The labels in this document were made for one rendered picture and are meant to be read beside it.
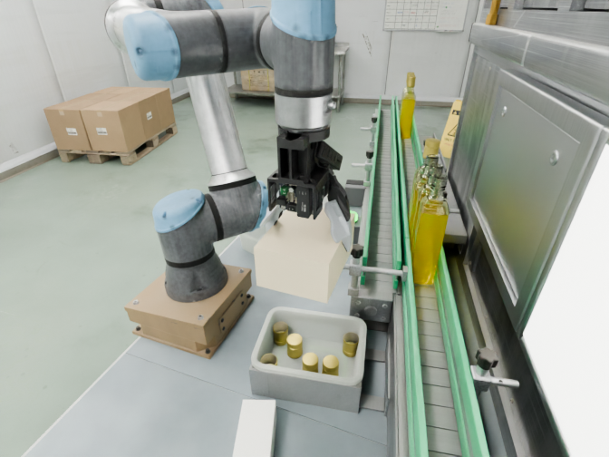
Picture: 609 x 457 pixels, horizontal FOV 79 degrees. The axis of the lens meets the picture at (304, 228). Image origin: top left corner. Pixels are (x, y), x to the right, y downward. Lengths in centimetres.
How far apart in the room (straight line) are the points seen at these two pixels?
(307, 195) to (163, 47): 24
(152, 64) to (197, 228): 42
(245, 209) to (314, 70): 47
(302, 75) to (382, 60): 621
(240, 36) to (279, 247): 29
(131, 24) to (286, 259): 35
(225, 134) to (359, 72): 590
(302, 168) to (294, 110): 8
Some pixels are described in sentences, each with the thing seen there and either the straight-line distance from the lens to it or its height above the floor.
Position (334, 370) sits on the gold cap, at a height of 81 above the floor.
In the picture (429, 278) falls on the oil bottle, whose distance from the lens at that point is 90.
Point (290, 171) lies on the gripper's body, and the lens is 49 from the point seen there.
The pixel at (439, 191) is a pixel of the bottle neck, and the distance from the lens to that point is 81.
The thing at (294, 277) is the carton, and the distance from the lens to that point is 56.
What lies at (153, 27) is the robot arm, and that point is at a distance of 51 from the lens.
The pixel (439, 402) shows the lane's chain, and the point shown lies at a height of 88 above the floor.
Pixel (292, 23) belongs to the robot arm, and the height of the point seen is 142.
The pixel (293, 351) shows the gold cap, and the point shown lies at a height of 79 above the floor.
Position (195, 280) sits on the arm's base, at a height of 90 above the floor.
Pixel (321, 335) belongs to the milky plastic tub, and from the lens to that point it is 89.
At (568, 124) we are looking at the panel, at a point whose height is 130.
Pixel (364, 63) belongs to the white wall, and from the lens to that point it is 667.
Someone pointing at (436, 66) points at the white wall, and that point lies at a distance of 672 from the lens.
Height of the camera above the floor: 144
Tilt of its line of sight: 31 degrees down
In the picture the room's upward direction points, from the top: straight up
